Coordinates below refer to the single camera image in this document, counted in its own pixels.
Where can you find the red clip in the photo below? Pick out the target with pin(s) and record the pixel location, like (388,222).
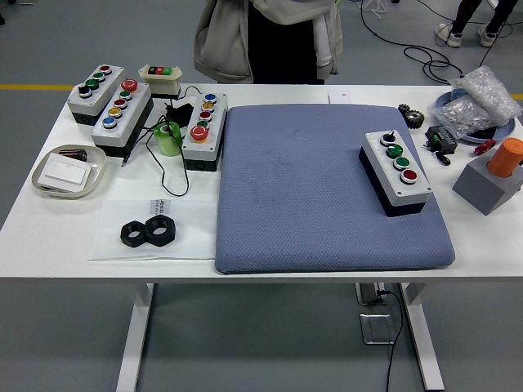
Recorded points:
(485,146)

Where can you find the four-button control box with selector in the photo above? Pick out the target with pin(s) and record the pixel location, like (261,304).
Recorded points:
(413,192)

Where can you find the five-button box with mushroom stop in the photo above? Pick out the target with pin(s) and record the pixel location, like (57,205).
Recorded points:
(218,118)

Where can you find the orange cylinder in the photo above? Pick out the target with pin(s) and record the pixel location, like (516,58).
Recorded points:
(506,157)

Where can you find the grey block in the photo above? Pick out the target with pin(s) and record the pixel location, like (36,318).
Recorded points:
(478,188)

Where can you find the green tape roll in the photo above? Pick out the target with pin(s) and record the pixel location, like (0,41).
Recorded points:
(167,143)

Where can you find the white table leg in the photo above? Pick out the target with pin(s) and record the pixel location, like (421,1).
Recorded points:
(425,347)
(132,347)

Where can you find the clear plastic bag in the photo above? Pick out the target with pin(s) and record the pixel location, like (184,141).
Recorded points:
(192,228)

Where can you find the person in white shoes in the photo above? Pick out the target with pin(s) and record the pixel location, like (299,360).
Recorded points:
(449,37)

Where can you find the black electronic module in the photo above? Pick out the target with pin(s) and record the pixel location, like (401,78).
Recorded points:
(443,141)

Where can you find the black power adapter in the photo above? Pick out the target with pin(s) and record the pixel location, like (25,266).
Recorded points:
(181,112)

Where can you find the cream switch box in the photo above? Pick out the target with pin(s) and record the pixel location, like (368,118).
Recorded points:
(163,83)

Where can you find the clear bag of metal parts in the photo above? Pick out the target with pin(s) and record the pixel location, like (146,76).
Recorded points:
(461,114)

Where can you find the long five-button control box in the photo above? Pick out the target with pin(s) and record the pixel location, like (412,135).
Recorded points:
(130,118)

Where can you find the black hex nut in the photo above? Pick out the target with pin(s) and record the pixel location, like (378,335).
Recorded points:
(163,239)
(126,241)

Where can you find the blue-grey textured mat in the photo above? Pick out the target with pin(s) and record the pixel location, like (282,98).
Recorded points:
(294,183)

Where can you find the grey box under table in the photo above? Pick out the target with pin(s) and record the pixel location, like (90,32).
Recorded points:
(367,294)

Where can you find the dark brown small item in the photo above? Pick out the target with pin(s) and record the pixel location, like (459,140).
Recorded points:
(73,154)

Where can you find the white rounded tray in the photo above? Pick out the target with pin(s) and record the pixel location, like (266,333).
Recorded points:
(93,157)

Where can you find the white wall switch plate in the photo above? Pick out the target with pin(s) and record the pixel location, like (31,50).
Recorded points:
(63,171)

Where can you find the silver floor outlet plate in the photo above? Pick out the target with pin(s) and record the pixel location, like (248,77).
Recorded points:
(376,328)

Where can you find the bubble wrap bag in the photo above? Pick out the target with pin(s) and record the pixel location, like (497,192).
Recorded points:
(490,94)

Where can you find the black metal gear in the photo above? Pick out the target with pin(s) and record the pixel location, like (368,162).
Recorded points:
(414,120)

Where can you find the blue plate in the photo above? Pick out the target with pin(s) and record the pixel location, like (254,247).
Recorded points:
(504,130)

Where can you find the white card with red dot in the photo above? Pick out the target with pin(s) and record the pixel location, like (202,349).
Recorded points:
(339,97)

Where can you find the small black plug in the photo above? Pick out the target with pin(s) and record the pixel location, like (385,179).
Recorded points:
(443,159)

